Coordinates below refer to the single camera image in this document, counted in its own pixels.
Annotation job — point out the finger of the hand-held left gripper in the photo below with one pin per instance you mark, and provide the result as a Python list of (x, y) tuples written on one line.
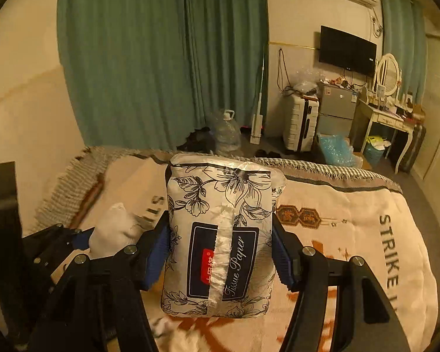
[(81, 238)]

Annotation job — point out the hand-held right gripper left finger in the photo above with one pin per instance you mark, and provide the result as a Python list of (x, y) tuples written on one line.
[(157, 255)]

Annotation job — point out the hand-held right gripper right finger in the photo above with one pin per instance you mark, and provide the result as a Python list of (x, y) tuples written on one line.
[(282, 260)]

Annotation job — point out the white sock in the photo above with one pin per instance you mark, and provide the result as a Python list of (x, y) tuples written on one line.
[(113, 227)]

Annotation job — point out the floral tissue paper pack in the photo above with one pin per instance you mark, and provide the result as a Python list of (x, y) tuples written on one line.
[(220, 234)]

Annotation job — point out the beige printed blanket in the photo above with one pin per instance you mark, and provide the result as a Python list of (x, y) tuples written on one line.
[(352, 227)]

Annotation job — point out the white crumpled cloth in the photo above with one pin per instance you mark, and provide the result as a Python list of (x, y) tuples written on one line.
[(172, 333)]

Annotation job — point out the pair of dark shoes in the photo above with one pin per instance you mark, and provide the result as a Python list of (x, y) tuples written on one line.
[(267, 153)]

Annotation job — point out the dark clothes pile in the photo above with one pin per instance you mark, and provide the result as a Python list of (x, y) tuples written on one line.
[(200, 139)]

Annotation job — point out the blue plastic bag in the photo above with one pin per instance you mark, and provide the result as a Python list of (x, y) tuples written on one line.
[(335, 148)]

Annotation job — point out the white suitcase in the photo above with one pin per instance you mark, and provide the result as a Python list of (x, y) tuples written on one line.
[(297, 124)]

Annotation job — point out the large clear water bottle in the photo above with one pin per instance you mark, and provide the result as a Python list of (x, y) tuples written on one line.
[(227, 134)]

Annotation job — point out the blue waste bin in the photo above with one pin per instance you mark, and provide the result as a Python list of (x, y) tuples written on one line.
[(376, 152)]

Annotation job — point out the white flat mop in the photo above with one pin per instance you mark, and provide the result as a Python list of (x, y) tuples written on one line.
[(258, 117)]

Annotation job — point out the grey mini fridge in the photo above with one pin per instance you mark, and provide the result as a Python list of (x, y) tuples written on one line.
[(337, 106)]

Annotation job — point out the white dressing table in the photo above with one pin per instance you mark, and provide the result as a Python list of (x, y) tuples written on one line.
[(388, 119)]

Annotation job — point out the clear plastic bag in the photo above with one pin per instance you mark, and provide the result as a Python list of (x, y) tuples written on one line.
[(305, 84)]

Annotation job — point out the wide green curtain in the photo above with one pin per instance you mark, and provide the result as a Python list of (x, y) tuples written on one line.
[(150, 51)]

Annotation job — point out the white oval vanity mirror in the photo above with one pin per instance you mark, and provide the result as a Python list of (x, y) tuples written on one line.
[(388, 73)]

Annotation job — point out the narrow green curtain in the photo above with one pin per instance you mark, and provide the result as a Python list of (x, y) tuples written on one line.
[(403, 36)]

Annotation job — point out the black wall television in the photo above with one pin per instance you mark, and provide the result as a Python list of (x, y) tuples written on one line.
[(346, 49)]

